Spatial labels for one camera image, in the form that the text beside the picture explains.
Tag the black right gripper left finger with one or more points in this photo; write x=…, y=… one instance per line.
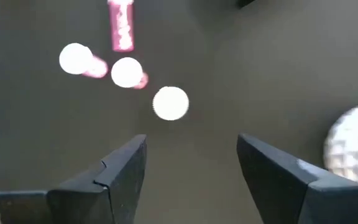
x=120, y=174

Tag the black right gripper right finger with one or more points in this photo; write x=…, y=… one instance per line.
x=275, y=180

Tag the blue bottle with red pills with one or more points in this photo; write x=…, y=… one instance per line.
x=170, y=103

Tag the pink medicine bottle white cap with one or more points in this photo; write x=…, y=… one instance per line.
x=75, y=58
x=126, y=72

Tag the pink bottle with white pills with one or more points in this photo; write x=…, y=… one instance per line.
x=121, y=28

